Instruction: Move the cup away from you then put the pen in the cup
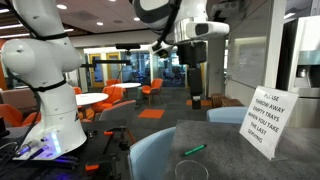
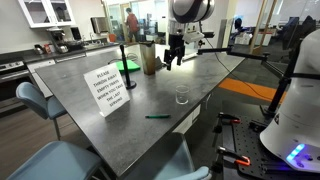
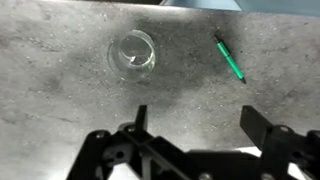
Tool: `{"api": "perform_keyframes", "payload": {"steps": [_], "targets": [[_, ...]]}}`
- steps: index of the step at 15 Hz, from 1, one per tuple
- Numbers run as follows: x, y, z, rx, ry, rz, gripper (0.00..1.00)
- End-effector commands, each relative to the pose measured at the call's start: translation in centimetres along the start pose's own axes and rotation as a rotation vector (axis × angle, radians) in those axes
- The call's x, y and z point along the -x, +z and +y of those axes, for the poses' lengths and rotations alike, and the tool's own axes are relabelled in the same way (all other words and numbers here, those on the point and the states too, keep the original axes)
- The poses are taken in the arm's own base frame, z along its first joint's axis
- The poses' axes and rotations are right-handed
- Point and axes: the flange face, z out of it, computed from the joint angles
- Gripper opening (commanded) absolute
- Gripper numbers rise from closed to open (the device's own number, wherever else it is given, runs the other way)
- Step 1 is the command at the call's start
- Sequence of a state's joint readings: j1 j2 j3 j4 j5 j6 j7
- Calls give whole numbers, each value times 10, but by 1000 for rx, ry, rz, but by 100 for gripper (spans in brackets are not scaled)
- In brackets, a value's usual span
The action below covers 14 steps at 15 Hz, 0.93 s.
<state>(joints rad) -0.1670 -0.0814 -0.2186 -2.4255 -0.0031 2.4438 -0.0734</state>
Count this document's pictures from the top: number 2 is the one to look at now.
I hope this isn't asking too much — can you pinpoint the black office chair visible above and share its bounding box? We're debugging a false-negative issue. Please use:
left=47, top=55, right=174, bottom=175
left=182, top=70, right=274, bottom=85
left=281, top=14, right=318, bottom=51

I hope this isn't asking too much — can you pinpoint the steel paper towel dispenser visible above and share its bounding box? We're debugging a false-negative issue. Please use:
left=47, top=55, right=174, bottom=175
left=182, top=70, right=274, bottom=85
left=90, top=16, right=109, bottom=35

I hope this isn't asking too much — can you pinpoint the silver kettle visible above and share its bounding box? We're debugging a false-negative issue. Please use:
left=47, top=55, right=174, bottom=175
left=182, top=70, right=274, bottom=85
left=33, top=43, right=45, bottom=56

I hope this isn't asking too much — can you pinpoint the black coffee machine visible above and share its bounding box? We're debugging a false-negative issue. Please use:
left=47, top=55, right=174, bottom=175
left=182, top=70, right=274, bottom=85
left=46, top=27, right=70, bottom=54

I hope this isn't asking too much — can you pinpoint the black countertop appliance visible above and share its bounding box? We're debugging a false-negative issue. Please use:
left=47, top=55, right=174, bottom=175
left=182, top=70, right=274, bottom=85
left=70, top=26, right=83, bottom=42

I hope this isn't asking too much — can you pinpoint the person in red shirt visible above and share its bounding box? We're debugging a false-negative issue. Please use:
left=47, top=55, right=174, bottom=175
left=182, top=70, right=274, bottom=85
left=124, top=7, right=141, bottom=44

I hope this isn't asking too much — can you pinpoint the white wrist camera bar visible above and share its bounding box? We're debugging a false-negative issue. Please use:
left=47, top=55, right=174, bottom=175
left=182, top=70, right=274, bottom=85
left=182, top=30, right=206, bottom=45

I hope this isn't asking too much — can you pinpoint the steel oven range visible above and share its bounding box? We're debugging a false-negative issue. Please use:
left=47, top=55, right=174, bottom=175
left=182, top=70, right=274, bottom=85
left=0, top=59, right=34, bottom=118

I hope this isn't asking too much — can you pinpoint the green flat board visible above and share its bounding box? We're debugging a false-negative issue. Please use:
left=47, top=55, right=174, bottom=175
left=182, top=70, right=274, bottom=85
left=115, top=59, right=142, bottom=75

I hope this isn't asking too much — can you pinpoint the black perforated mounting board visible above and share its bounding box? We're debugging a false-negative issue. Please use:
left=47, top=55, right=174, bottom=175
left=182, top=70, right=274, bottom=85
left=221, top=114, right=320, bottom=180

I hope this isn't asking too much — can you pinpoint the white printed notice sign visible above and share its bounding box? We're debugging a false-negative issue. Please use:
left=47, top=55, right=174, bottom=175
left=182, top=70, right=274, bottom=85
left=83, top=62, right=131, bottom=118

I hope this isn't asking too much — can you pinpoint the black camera cable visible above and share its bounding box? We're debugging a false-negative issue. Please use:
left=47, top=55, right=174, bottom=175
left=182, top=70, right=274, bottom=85
left=198, top=20, right=278, bottom=103

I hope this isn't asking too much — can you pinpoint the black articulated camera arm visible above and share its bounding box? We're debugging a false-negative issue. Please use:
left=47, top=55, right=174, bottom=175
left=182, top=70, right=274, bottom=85
left=196, top=31, right=291, bottom=81

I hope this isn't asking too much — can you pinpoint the blue padded chair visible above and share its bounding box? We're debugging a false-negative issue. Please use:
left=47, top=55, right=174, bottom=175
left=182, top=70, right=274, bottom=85
left=6, top=139, right=111, bottom=180
left=15, top=81, right=68, bottom=141
left=128, top=132, right=213, bottom=180

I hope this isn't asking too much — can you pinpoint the black clamp orange handle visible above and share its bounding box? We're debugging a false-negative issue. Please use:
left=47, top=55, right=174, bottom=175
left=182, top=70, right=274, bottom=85
left=213, top=111, right=242, bottom=134
left=210, top=145, right=252, bottom=174

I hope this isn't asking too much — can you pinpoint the green pen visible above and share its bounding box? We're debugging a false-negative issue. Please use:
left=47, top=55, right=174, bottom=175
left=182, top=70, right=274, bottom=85
left=144, top=114, right=172, bottom=120

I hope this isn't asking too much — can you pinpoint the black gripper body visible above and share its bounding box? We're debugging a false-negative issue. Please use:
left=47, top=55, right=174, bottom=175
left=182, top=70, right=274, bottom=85
left=164, top=32, right=186, bottom=57

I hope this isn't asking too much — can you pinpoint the white glass-door wall cabinet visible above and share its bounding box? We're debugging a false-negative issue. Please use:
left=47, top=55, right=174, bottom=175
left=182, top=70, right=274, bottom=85
left=17, top=0, right=77, bottom=29

